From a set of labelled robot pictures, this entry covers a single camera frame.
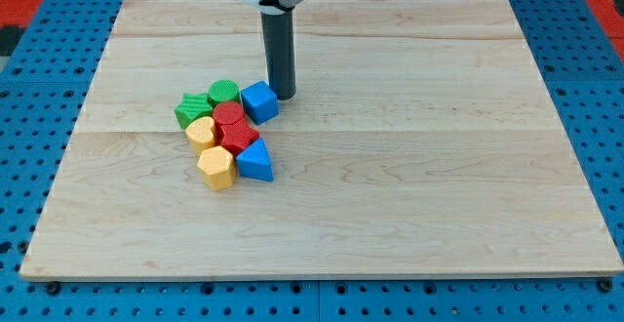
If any blue triangle block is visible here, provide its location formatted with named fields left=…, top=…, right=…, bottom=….
left=235, top=138, right=274, bottom=181

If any yellow hexagon block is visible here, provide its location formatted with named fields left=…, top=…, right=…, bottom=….
left=197, top=146, right=237, bottom=191

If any blue cube block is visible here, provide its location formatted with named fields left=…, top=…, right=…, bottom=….
left=241, top=81, right=279, bottom=125

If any red star block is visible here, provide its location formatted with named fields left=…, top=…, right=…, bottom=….
left=219, top=119, right=259, bottom=156

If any red cylinder block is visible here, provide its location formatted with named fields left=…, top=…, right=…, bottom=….
left=213, top=101, right=245, bottom=128

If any green cylinder block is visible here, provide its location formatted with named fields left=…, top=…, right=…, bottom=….
left=208, top=79, right=240, bottom=107

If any wooden board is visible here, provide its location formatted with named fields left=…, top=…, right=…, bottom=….
left=19, top=0, right=623, bottom=282

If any yellow heart block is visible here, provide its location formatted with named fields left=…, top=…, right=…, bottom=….
left=185, top=116, right=216, bottom=156

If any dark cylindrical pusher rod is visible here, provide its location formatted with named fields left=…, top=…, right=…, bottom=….
left=260, top=12, right=296, bottom=101

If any green star block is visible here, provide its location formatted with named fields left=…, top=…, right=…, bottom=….
left=174, top=93, right=214, bottom=130

